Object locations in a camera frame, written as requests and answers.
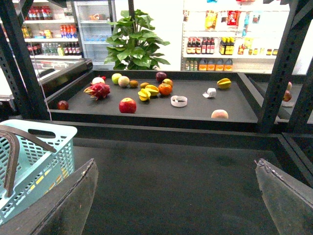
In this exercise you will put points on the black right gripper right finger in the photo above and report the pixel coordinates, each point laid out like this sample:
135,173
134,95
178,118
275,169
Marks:
288,201

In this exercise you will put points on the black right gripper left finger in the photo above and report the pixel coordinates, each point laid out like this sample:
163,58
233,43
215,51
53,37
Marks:
63,210

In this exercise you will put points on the light blue plastic basket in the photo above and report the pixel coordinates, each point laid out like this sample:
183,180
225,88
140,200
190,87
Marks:
38,169

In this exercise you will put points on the red yellow mango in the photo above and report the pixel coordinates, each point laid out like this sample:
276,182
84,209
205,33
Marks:
168,82

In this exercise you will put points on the red fruit on side tray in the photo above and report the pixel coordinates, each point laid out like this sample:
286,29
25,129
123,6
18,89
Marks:
287,96

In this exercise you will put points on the small dark red apple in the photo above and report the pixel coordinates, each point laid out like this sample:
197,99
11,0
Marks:
63,105

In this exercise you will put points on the pink peach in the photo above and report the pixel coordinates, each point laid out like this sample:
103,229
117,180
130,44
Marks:
220,113

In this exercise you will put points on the pink dragon fruit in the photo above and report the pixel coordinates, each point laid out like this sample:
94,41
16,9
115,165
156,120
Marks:
98,90

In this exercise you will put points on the white round fruit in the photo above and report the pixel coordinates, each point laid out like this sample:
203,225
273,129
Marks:
98,80

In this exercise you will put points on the right yellow starfruit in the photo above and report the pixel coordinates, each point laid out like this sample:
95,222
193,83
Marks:
224,83

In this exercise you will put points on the yellow starfruit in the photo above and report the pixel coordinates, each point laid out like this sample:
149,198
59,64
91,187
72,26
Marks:
153,90
144,95
224,83

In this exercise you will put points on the small white label roll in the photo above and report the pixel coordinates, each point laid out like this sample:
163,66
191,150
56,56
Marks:
210,93

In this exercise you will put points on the chest freezer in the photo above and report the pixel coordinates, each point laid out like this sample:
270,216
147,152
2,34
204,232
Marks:
53,74

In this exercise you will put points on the front yellow starfruit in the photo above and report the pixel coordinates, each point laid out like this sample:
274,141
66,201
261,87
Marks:
144,95

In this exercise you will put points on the green apple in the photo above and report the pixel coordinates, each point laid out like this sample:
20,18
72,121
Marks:
115,78

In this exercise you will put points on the black display tray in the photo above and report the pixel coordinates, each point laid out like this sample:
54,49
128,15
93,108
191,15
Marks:
238,101

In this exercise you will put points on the small brown kiwi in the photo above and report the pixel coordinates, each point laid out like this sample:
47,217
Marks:
143,85

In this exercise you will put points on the rear yellow starfruit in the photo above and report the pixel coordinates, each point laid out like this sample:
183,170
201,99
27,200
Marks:
153,90

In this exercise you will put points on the dark purple fruit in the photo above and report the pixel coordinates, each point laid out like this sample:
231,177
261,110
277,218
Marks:
160,76

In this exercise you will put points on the right sauce bottle shelf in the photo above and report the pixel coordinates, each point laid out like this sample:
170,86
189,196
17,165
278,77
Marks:
232,35

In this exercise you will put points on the green potted plant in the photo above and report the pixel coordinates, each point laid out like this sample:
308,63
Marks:
134,44

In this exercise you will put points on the left drinks shelf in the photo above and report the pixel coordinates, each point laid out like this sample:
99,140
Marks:
49,28

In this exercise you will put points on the glass door refrigerator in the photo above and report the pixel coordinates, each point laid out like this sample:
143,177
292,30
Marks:
93,20

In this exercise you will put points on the black left rack post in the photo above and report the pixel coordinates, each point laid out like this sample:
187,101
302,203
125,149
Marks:
18,68

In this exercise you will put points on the black rack post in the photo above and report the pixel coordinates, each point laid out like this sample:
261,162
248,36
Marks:
297,25
18,68

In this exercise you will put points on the black right rack post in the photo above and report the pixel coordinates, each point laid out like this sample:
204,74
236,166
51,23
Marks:
297,25

